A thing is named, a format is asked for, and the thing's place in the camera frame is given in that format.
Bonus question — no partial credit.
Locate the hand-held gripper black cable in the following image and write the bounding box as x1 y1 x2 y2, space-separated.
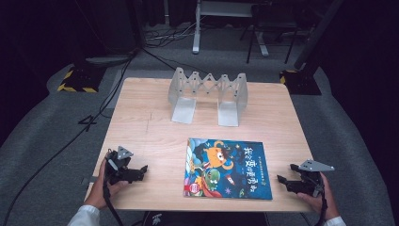
314 187 329 226
103 156 125 226

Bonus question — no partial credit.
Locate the black metal chair frame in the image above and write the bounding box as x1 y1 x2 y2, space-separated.
239 4 299 65

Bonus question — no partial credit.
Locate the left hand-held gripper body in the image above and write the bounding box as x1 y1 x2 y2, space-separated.
104 145 140 186

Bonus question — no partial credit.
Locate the white expandable book rack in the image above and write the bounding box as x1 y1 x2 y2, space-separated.
168 66 248 127

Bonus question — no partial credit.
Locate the left hand-held gripper black cable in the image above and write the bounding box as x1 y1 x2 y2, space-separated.
103 156 125 226

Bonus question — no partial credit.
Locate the grey slanted stand pole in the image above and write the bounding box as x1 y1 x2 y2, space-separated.
294 0 346 71

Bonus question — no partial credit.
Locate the black yellow striped stand base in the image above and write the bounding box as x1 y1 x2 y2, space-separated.
279 69 323 96
56 65 107 94

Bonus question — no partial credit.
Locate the bundle of floor cables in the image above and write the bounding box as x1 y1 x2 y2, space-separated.
143 22 201 49

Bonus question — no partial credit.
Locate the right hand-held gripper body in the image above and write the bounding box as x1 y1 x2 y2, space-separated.
286 159 335 198

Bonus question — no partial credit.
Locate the right hand-held gripper black cable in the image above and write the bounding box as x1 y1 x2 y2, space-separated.
314 187 329 226

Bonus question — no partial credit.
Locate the person's dark clothing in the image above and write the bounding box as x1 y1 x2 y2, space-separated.
142 210 267 226

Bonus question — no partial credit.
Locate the long black floor cable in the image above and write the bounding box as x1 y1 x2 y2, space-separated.
0 46 140 226

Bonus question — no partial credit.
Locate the blue cartoon picture book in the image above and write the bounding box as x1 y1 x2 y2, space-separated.
183 137 273 201

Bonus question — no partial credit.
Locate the white desk frame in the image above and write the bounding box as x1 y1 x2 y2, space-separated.
192 0 270 57

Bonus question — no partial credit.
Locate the person's left hand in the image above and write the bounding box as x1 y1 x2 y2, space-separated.
84 158 130 210

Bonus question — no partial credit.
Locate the person's right hand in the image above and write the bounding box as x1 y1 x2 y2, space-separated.
295 172 341 221

